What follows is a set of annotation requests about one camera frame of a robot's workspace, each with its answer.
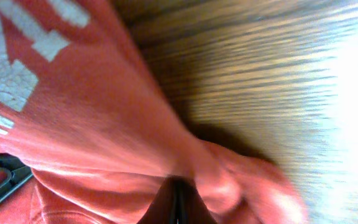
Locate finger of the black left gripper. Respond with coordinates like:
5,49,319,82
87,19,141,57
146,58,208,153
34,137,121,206
0,154,34,218

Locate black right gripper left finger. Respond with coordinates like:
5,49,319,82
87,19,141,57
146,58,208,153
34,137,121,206
138,178,177,224

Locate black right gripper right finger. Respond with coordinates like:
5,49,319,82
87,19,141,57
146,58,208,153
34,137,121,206
178,180,216,224

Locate red orange printed t-shirt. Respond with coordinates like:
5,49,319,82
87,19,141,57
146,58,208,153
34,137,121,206
0,1,307,223

